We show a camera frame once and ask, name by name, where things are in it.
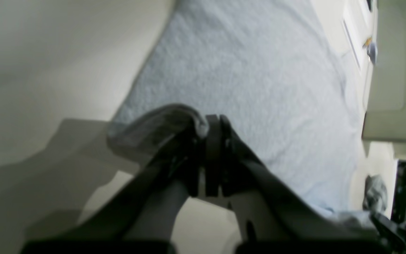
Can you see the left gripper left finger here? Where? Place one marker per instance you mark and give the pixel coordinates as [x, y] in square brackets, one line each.
[141, 217]

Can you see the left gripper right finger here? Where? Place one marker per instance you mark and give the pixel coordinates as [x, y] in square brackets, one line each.
[271, 218]

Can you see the grey T-shirt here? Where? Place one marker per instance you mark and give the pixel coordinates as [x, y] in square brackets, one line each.
[267, 65]

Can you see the grey cloth at left edge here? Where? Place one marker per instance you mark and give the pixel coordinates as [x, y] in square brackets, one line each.
[375, 194]

